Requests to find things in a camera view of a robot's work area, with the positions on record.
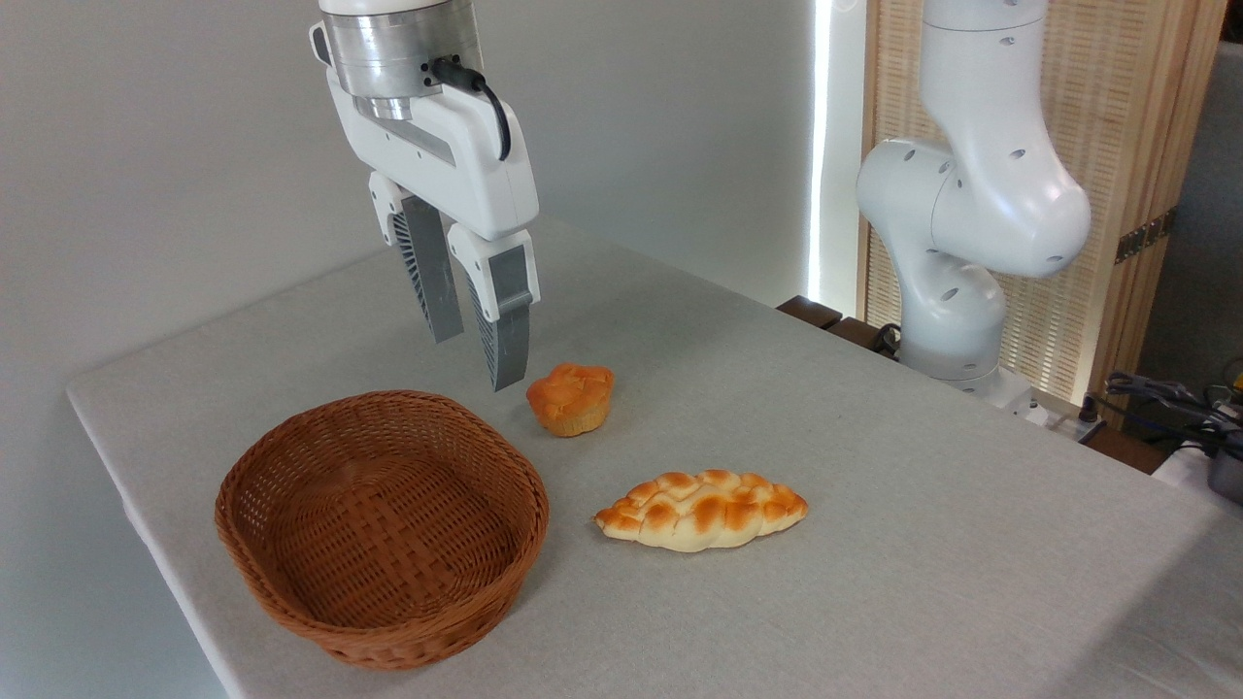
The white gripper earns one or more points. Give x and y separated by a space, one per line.
456 160

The orange muffin bread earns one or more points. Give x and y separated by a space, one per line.
571 398

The brown woven wicker basket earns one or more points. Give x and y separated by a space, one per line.
388 544

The braided golden bread loaf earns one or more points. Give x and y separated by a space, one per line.
701 511

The dark brown wooden furniture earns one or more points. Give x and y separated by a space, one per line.
825 318

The grey tablecloth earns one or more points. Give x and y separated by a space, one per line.
874 544

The metal screen hinge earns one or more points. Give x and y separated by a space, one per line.
1144 237

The wooden slatted screen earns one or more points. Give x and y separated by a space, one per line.
1126 107

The grey metal pot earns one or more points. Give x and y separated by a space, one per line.
1227 478

